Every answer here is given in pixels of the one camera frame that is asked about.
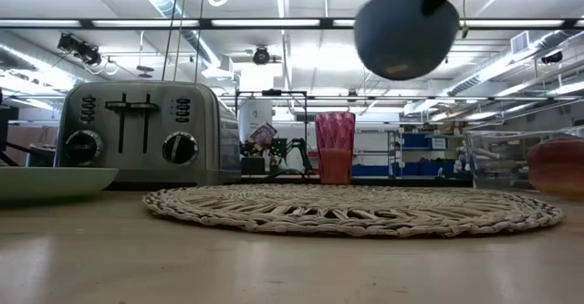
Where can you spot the blue-grey bowl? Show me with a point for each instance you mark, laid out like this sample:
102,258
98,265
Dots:
401,39

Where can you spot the small black background robot arm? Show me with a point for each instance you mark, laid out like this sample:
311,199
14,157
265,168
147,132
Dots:
303,151

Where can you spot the black ceiling dome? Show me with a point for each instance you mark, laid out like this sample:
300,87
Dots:
552,57

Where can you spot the blue storage bin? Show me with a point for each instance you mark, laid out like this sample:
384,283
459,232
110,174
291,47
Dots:
369,170
426,169
415,140

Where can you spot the metal shelf rack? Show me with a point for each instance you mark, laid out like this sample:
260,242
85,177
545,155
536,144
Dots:
396,155

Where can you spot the clear plastic container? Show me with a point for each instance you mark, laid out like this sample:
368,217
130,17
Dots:
497,171

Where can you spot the pink faceted cup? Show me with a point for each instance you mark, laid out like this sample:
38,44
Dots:
335,158

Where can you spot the red apple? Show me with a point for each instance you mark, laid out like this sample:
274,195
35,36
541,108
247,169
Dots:
559,167

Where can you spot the purple card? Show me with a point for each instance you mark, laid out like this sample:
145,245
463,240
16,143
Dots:
263,134

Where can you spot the round woven placemat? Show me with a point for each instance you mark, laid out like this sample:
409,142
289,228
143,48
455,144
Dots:
351,208

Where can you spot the black overhead light bar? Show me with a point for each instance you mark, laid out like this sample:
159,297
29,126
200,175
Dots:
205,23

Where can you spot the stainless steel toaster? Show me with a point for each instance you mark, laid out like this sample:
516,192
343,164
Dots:
137,167

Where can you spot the dark waste bin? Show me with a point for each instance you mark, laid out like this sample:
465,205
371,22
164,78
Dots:
43,155

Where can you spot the pale green plate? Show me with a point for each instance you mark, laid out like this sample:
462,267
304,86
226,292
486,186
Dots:
50,183

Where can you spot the round black ceiling camera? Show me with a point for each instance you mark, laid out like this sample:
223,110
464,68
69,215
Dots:
261,55

